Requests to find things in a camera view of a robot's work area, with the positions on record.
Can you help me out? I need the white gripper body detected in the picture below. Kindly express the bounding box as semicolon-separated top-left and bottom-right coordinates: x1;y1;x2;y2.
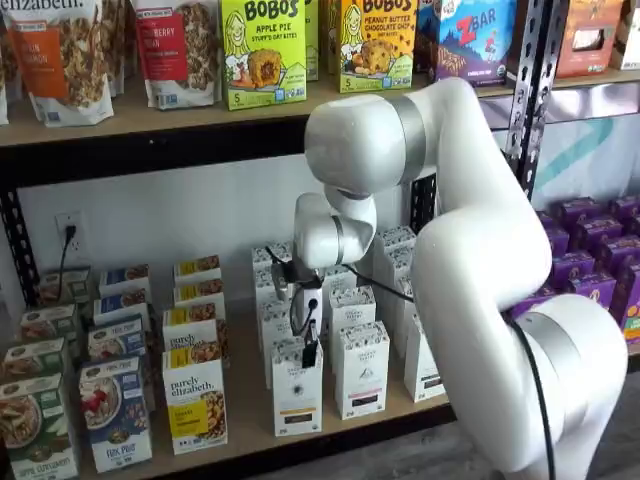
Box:
289;282;325;347

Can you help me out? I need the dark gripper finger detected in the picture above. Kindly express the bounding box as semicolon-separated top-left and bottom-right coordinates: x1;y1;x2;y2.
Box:
301;338;322;370

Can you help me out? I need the white tea box yellow strip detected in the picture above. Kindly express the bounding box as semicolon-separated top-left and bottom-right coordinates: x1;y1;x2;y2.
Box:
259;302;294;391
271;335;324;438
254;272;294;312
251;244;296;279

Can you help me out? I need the white tea box pink strip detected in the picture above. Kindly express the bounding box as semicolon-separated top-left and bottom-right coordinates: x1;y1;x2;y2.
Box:
333;321;390;420
322;266;372;297
328;285;378;359

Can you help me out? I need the low wooden shelf board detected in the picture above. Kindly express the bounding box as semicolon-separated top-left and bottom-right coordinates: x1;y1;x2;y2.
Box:
74;259;452;476

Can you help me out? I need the white tea box dark strip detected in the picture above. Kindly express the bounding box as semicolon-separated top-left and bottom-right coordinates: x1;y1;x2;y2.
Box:
374;225;419;254
387;277;417;347
382;244;417;282
403;312;450;404

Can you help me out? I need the white yellow granola box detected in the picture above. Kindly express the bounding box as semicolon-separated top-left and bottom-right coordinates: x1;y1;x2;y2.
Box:
162;347;229;456
162;304;231;362
173;279;227;319
173;254;223;287

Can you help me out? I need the green apple oatmeal box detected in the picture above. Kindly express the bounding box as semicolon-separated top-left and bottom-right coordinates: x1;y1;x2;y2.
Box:
0;372;81;480
37;266;94;308
2;337;69;384
19;303;81;346

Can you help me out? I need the high wooden shelf board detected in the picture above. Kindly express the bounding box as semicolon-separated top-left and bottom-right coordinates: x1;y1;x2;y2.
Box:
0;74;517;149

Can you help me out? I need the green apple pie box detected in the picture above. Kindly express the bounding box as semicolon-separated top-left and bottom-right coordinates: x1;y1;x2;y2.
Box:
221;0;309;112

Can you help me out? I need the purple snack box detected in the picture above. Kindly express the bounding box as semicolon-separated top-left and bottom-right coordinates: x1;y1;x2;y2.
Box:
549;251;597;290
612;195;640;222
612;262;640;332
558;197;607;227
594;234;640;277
574;214;625;252
567;271;618;312

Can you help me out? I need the green snack box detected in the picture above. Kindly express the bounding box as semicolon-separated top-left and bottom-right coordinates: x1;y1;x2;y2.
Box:
304;0;322;82

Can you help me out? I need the yellow peanut butter snack box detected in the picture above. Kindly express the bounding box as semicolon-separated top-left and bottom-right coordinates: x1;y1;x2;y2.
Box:
339;0;417;95

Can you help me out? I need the dark blue snack box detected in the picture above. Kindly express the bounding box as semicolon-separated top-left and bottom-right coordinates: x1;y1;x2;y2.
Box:
414;0;442;84

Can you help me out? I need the purple Zbar box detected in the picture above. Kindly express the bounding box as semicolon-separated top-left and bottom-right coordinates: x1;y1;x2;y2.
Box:
433;0;520;85

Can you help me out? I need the orange snack box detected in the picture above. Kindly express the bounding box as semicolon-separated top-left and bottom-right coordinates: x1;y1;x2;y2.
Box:
554;0;627;80

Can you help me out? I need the white snack box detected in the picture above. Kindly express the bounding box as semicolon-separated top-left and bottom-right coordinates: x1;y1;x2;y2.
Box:
612;0;640;72

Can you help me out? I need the red label granola bag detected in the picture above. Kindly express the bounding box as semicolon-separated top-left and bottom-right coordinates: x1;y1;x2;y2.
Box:
132;0;224;110

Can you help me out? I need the white teal banner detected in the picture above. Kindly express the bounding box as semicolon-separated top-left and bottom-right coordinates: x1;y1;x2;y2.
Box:
533;118;629;187

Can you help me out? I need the brown granola bag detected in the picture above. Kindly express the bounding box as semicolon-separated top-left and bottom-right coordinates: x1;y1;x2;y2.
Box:
99;0;137;97

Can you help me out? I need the orange label granola bag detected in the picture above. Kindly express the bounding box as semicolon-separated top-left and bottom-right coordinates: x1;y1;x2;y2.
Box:
2;0;117;127

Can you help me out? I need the white granola bag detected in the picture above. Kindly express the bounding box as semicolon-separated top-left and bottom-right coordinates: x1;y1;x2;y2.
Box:
0;0;11;126

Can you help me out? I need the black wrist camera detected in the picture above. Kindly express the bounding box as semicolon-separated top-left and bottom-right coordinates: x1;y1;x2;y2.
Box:
271;262;297;302

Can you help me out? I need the thin black camera cable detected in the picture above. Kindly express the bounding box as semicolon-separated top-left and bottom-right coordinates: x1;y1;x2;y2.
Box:
263;244;321;287

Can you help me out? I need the black metal shelf frame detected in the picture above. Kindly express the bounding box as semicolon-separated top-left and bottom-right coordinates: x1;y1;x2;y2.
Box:
0;112;459;480

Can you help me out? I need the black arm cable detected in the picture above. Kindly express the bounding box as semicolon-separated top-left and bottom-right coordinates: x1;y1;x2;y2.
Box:
343;262;560;480

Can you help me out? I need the white wall outlet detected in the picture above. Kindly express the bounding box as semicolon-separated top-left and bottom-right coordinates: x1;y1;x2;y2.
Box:
53;209;87;262

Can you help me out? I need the black plug with cord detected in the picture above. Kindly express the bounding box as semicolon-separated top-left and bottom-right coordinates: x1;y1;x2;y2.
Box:
58;224;79;304

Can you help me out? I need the perforated metal shelf post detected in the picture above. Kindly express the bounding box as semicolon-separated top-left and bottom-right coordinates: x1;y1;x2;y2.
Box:
503;0;555;202

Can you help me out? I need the wooden shelf board beside post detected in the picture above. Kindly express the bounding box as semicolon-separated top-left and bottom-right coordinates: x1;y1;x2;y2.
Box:
547;68;640;92

